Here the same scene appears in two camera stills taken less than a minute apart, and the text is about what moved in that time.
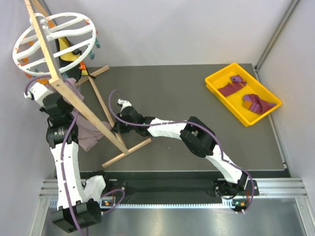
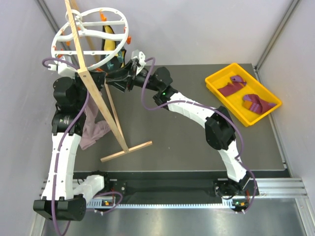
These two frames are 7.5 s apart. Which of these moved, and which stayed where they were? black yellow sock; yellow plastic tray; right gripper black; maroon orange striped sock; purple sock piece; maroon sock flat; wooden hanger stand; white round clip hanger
Moved: black yellow sock; right gripper black; white round clip hanger; wooden hanger stand
Stayed: purple sock piece; maroon sock flat; maroon orange striped sock; yellow plastic tray
